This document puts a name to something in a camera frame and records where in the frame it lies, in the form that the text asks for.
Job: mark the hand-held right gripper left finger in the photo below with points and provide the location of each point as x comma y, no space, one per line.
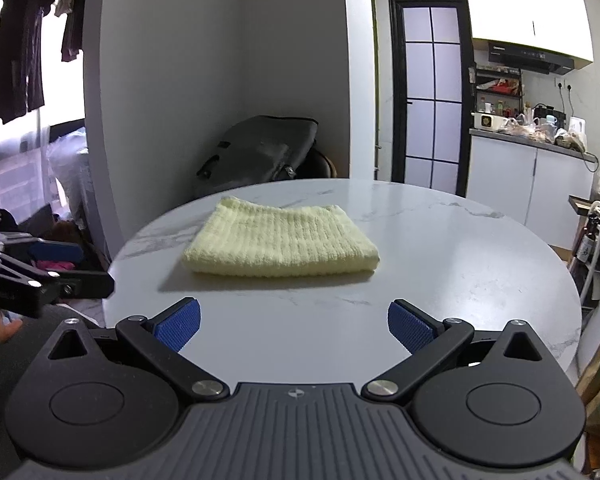
177,325

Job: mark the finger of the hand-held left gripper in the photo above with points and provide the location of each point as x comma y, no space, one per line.
92,285
54,251

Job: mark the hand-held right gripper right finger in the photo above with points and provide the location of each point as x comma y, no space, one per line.
410,327

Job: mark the pale yellow towel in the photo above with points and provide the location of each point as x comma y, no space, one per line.
280,240

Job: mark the large clear plastic bag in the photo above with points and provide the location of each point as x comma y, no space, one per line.
69,185

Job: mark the white base cabinet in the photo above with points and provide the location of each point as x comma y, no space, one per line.
520,185

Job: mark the dark brown chair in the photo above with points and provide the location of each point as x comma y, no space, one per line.
322,165

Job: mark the grey bag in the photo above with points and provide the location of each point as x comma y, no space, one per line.
260,155

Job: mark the dark wine bottle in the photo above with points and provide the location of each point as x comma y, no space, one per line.
586,242

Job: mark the black hanging shirt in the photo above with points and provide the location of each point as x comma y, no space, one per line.
14,50

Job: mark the white storage trolley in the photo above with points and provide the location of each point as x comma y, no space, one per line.
597,240

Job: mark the dark hanging garment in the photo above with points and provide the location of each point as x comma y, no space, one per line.
74,35

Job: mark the small white appliance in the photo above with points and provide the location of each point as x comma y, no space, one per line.
489,121

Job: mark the black framed glass door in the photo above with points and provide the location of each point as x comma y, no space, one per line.
432,100

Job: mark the plastic bags of food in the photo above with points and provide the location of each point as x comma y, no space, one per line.
527,131

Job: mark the black countertop appliance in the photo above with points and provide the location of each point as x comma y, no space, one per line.
545,109

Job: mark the black spice rack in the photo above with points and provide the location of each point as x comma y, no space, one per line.
500,85

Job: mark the white electric kettle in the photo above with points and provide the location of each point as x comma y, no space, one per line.
577,127

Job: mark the black range hood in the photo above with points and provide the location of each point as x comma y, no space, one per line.
530,57

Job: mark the white wall socket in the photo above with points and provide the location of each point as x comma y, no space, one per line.
565,84

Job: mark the white wall cabinet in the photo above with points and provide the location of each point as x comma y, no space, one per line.
525,5

